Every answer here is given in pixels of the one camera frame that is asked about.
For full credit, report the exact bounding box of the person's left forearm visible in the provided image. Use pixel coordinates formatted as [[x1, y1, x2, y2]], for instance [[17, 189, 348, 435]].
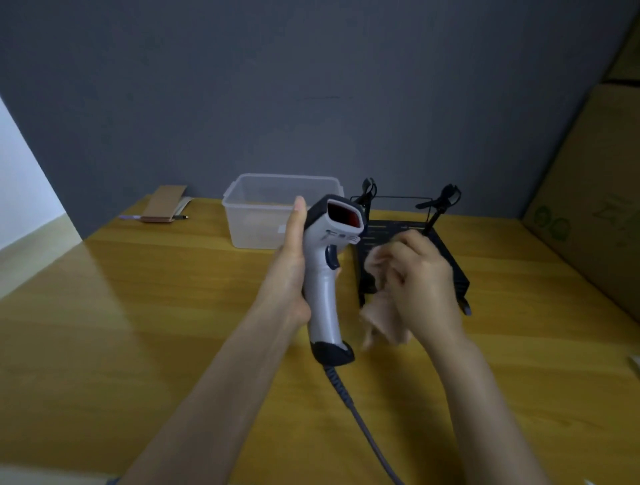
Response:
[[118, 300, 301, 485]]

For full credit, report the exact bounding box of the white barcode scanner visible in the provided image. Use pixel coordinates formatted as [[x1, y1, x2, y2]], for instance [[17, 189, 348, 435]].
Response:
[[301, 194, 369, 367]]

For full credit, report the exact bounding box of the black metal tray stand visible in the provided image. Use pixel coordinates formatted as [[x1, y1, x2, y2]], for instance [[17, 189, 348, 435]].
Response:
[[350, 177, 473, 316]]

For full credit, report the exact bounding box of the beige wiping cloth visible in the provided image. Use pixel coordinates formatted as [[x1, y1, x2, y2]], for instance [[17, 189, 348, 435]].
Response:
[[359, 243, 415, 350]]

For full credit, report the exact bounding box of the person's right forearm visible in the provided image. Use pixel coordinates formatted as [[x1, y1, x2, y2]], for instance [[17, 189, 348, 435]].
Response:
[[419, 330, 551, 485]]

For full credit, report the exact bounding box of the person's left hand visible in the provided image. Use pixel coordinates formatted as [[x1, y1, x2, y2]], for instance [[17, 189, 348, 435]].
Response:
[[255, 196, 343, 330]]

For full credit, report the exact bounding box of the brown cardboard box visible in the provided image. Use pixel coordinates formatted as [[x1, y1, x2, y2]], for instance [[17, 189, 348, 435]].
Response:
[[521, 10, 640, 323]]

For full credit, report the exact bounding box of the grey scanner cable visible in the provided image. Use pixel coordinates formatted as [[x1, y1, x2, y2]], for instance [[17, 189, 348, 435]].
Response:
[[322, 365, 405, 485]]

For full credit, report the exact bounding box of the clear plastic container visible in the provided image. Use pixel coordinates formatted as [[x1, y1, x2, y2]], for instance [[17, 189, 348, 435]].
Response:
[[222, 173, 346, 250]]

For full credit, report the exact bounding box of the person's right hand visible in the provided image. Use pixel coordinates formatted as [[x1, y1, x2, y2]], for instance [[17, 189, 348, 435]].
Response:
[[372, 230, 466, 345]]

